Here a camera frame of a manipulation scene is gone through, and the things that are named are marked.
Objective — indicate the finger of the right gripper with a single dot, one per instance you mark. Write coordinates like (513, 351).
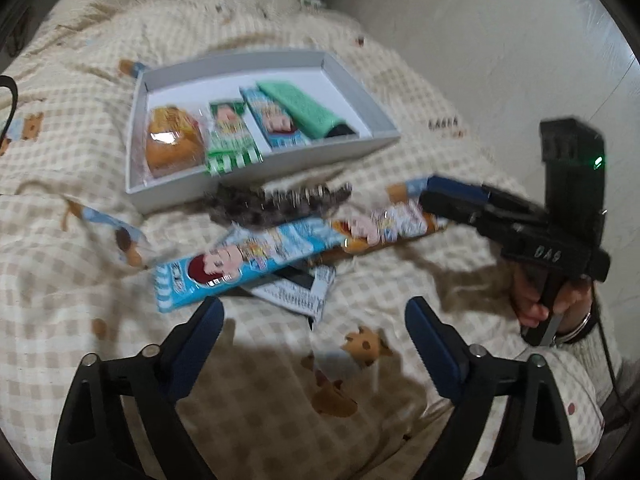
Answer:
(457, 189)
(451, 208)

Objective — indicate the brown orange candy bar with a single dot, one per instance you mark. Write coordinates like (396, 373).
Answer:
(392, 225)

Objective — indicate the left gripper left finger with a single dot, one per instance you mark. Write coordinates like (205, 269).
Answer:
(93, 440)

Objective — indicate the dark leopard hair claw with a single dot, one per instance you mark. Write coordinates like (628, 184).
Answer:
(257, 209)

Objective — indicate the checkered cartoon bed quilt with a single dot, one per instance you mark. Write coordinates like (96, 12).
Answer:
(276, 400)

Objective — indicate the silver white foil packet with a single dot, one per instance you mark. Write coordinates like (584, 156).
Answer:
(299, 289)

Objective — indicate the light blue snack packet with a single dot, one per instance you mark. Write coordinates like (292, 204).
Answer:
(274, 122)

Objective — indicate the white knit sleeve forearm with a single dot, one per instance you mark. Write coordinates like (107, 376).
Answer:
(580, 370)

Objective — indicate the green white snack packet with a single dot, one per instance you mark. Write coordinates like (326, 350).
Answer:
(231, 144)

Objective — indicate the packaged orange bread bun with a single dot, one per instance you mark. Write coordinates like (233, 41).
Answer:
(174, 140)

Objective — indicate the white shallow cardboard box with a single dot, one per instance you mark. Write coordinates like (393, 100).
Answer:
(195, 86)

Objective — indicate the green cosmetic tube black cap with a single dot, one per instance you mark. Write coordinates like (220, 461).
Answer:
(315, 120)

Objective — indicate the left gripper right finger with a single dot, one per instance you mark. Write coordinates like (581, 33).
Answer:
(533, 441)

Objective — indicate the long blue candy bar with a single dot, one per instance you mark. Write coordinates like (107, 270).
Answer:
(243, 257)

